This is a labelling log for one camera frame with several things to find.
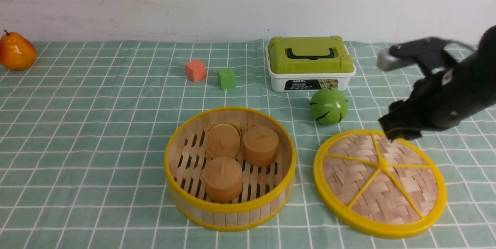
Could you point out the green foam cube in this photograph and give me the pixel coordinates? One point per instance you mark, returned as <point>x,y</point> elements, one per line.
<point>226,78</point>

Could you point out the orange toy pear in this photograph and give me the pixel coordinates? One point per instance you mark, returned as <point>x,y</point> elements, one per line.
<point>16,52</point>

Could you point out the yellow woven steamer lid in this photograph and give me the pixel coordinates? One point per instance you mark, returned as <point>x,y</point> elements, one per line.
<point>388,189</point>

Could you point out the yellow bamboo steamer basket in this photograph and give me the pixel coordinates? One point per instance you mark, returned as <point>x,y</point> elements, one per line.
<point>265,190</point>

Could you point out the green toy watermelon ball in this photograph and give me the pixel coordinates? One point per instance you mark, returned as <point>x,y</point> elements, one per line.
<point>328,106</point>

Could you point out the brown round cake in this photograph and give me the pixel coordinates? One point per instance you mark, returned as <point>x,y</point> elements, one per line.
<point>260,146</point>
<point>222,177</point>
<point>223,140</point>

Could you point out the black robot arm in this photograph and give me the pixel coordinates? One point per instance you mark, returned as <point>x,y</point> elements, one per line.
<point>483,60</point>

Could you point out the brown round cake back right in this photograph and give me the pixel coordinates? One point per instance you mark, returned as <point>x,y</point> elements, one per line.
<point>260,146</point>

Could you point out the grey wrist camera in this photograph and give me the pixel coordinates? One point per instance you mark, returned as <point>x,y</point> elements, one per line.
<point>427,53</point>

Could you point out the green lidded white toolbox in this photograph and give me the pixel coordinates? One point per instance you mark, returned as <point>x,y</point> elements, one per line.
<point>308,63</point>

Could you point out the brown round cake front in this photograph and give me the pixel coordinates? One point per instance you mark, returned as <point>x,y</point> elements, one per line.
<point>222,177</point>

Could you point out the green checkered tablecloth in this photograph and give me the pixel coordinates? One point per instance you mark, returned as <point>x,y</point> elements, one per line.
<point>83,135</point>

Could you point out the orange foam cube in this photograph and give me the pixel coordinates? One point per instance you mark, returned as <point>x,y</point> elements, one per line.
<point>196,70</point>

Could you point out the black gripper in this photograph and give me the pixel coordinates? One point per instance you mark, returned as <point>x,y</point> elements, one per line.
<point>438,104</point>

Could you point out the brown round cake back left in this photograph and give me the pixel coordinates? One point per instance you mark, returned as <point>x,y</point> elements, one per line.
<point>223,140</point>

